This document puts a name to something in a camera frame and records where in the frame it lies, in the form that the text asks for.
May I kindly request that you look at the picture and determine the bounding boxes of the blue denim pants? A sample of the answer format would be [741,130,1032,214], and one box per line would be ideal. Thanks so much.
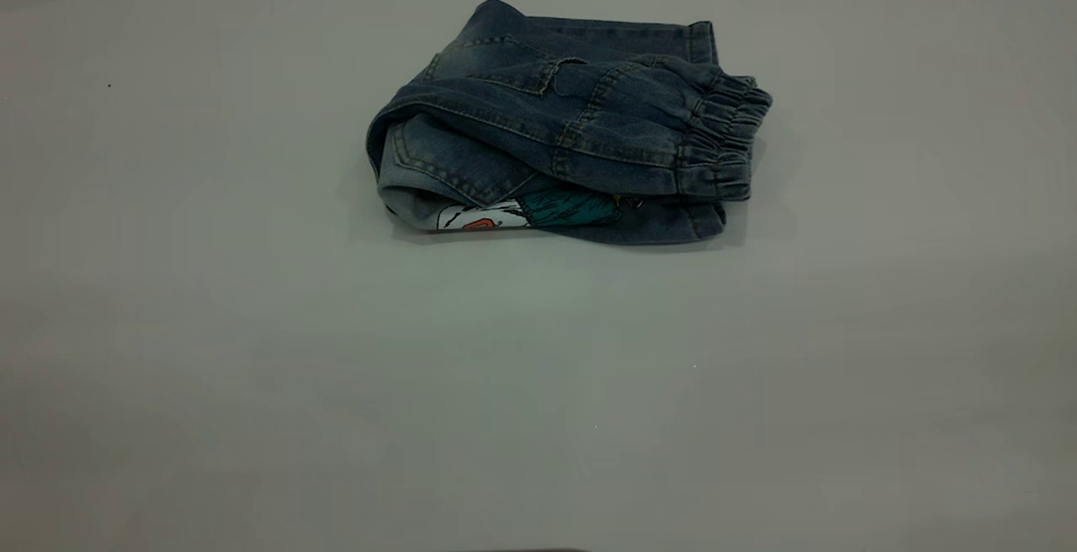
[366,0,773,246]

